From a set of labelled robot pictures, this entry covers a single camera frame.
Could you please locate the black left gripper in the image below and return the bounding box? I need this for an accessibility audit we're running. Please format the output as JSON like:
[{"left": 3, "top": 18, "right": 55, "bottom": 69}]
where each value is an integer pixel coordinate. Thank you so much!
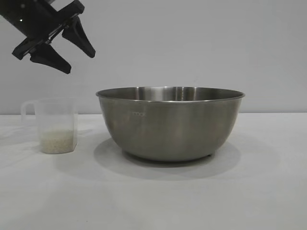
[{"left": 0, "top": 0, "right": 96, "bottom": 74}]

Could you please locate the clear plastic measuring cup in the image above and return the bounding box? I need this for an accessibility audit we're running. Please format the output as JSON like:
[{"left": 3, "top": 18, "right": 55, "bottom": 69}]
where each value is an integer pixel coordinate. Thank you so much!
[{"left": 21, "top": 97, "right": 79, "bottom": 154}]

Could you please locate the white uncooked rice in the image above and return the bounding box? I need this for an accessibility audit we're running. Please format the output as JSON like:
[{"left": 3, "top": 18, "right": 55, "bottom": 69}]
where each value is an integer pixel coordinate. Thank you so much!
[{"left": 39, "top": 129, "right": 73, "bottom": 153}]

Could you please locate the stainless steel mixing bowl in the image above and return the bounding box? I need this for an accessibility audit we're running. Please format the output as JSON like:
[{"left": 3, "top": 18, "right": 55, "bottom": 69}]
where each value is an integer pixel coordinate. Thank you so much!
[{"left": 95, "top": 86, "right": 247, "bottom": 162}]

